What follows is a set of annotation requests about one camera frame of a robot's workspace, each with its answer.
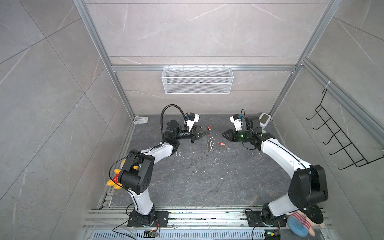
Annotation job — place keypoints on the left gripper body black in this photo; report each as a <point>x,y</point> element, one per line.
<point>192,135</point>

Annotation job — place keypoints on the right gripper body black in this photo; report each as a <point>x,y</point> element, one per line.
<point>235,135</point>

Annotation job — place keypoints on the grey key organizer red handle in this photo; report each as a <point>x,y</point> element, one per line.
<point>209,140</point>

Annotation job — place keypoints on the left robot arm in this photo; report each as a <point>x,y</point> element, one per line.
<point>136,169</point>

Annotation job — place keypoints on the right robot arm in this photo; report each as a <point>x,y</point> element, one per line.
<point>308,186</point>

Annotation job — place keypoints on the green eyeglass case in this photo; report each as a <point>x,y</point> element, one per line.
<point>268,135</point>

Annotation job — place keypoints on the white digital timer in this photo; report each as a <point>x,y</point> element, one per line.
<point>264,120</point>

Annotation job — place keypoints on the yellow plush toy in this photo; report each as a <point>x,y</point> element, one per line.
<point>113,181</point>

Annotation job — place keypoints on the boy plush doll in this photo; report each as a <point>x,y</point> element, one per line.
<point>302,225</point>

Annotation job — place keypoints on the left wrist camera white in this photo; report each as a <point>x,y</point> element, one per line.
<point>191,119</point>

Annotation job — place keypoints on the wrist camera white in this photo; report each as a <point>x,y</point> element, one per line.
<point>237,121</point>
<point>191,119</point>

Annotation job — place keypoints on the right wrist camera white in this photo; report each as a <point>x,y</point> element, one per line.
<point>237,121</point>

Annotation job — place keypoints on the white wire mesh basket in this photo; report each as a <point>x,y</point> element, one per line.
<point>197,80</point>

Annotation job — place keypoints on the white corner bracket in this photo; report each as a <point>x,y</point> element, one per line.
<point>141,120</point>

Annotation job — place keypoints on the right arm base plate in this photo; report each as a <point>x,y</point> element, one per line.
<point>255,219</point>

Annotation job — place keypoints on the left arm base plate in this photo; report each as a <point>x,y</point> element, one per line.
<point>154,219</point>

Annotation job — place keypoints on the black wire hook rack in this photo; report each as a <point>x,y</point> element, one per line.
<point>339,136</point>

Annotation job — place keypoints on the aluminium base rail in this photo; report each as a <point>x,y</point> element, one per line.
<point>185,223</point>

